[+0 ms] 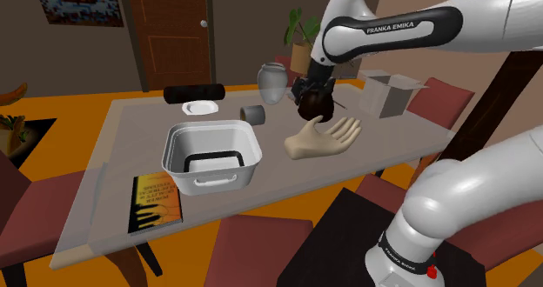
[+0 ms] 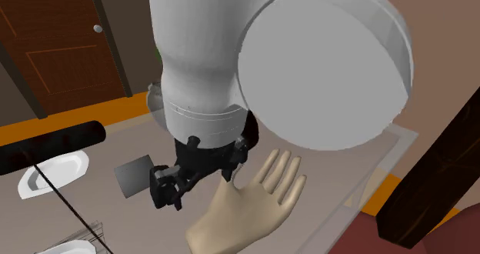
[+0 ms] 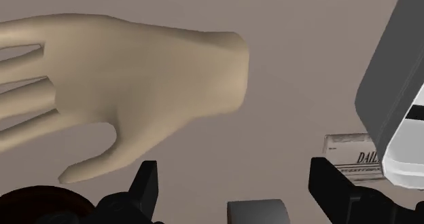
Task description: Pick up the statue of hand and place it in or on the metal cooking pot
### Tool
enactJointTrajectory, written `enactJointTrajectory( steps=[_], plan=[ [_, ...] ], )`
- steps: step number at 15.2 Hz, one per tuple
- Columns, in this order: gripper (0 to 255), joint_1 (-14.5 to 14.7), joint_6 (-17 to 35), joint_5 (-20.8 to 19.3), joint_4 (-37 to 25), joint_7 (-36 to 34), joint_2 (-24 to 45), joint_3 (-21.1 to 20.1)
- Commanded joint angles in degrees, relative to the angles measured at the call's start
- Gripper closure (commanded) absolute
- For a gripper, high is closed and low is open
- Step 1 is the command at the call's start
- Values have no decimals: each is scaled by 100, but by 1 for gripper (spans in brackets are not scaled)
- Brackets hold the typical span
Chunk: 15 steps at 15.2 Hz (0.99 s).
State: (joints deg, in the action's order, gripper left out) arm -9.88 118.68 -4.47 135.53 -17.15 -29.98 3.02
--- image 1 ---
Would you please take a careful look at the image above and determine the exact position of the colourful wall picture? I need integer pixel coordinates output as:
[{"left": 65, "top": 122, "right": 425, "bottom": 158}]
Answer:
[{"left": 30, "top": 0, "right": 125, "bottom": 28}]

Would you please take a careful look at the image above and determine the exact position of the open grey cardboard box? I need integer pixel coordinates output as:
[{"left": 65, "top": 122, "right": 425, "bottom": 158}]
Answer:
[{"left": 357, "top": 69, "right": 430, "bottom": 120}]

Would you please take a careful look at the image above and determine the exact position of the grey cylinder cup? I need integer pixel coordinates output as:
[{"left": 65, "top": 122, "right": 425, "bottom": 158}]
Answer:
[{"left": 239, "top": 104, "right": 267, "bottom": 126}]

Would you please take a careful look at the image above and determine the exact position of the black cylinder roll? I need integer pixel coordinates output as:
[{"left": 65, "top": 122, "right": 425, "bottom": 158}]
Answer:
[{"left": 162, "top": 83, "right": 227, "bottom": 106}]

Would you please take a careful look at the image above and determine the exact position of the white square tub with handles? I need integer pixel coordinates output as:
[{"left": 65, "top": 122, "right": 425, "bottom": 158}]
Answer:
[{"left": 161, "top": 119, "right": 264, "bottom": 197}]

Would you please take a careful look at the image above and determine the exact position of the glass dining table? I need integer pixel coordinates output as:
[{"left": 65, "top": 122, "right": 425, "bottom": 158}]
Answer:
[{"left": 49, "top": 81, "right": 458, "bottom": 287}]

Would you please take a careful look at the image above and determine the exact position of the brown wooden door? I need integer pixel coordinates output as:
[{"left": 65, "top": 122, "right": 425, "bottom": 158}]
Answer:
[{"left": 124, "top": 0, "right": 216, "bottom": 93}]

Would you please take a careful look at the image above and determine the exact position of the orange and black book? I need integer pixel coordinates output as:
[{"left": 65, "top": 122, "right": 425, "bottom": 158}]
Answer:
[{"left": 127, "top": 170, "right": 184, "bottom": 237}]

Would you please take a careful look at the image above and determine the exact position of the white plate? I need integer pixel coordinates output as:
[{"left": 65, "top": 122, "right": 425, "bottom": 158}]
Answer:
[{"left": 181, "top": 100, "right": 220, "bottom": 117}]

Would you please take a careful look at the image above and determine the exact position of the beige hand model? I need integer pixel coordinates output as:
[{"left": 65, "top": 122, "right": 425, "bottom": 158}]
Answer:
[{"left": 283, "top": 116, "right": 363, "bottom": 161}]

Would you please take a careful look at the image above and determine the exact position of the dark brown round pot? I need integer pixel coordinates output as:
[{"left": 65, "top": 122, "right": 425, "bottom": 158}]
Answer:
[{"left": 297, "top": 90, "right": 336, "bottom": 124}]

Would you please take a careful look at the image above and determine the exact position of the potted green plant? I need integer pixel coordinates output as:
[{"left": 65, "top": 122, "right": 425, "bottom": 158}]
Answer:
[{"left": 283, "top": 7, "right": 324, "bottom": 77}]

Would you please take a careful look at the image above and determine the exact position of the grey lidded vase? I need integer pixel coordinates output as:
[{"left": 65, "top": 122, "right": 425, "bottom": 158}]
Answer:
[{"left": 257, "top": 62, "right": 290, "bottom": 106}]

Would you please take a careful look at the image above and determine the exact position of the dark robot stand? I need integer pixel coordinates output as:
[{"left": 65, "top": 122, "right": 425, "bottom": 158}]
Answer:
[{"left": 277, "top": 187, "right": 487, "bottom": 287}]

